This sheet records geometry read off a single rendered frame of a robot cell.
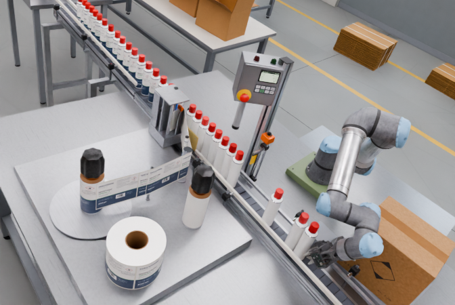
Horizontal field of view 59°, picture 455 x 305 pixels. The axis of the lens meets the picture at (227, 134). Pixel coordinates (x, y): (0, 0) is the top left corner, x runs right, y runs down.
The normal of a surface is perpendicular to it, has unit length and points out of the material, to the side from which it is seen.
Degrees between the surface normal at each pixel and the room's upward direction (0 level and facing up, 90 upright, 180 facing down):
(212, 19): 90
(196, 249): 0
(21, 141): 0
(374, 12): 90
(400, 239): 0
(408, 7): 90
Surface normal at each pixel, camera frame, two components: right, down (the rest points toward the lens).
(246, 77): 0.07, 0.64
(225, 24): -0.63, 0.37
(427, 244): 0.22, -0.76
